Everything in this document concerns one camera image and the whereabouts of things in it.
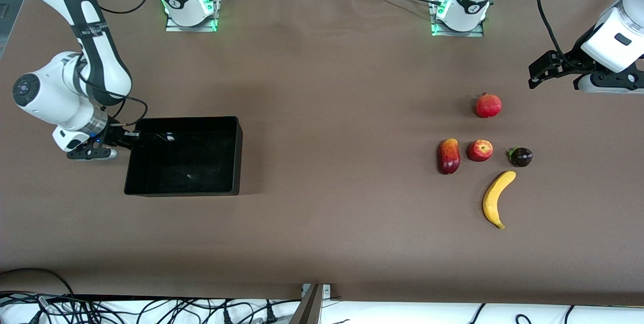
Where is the black plastic tray box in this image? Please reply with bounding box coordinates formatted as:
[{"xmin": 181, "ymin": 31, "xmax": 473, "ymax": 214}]
[{"xmin": 123, "ymin": 116, "xmax": 244, "ymax": 197}]

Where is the red yellow apple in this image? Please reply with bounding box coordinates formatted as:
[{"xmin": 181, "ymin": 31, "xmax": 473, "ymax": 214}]
[{"xmin": 466, "ymin": 139, "xmax": 494, "ymax": 163}]

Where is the yellow banana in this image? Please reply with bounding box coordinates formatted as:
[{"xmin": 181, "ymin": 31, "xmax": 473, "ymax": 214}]
[{"xmin": 482, "ymin": 171, "xmax": 517, "ymax": 229}]

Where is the red pomegranate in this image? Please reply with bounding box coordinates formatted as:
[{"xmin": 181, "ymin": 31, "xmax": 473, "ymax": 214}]
[{"xmin": 475, "ymin": 92, "xmax": 503, "ymax": 119}]

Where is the dark purple mangosteen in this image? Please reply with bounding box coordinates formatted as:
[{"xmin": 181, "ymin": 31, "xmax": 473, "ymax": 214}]
[{"xmin": 506, "ymin": 146, "xmax": 534, "ymax": 168}]

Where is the red yellow mango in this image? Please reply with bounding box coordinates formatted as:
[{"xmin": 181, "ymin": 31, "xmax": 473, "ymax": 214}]
[{"xmin": 437, "ymin": 138, "xmax": 461, "ymax": 175}]

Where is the brown table cover mat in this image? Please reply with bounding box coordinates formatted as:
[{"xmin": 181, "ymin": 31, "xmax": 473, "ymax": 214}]
[{"xmin": 0, "ymin": 0, "xmax": 644, "ymax": 307}]

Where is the aluminium profile bar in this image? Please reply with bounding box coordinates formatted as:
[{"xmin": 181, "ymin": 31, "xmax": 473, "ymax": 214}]
[{"xmin": 289, "ymin": 284, "xmax": 333, "ymax": 324}]

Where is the black right arm gripper cable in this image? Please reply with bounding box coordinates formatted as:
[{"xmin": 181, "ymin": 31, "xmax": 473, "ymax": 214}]
[{"xmin": 75, "ymin": 62, "xmax": 149, "ymax": 129}]

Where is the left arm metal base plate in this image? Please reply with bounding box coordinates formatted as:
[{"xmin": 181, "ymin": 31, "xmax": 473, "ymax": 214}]
[{"xmin": 430, "ymin": 0, "xmax": 485, "ymax": 37}]

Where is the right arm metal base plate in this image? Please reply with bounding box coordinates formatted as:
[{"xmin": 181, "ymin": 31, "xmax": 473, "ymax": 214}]
[{"xmin": 165, "ymin": 0, "xmax": 219, "ymax": 32}]

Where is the thick black arched cable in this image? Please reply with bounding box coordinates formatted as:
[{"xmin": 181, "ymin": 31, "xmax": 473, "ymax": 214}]
[{"xmin": 0, "ymin": 267, "xmax": 77, "ymax": 297}]

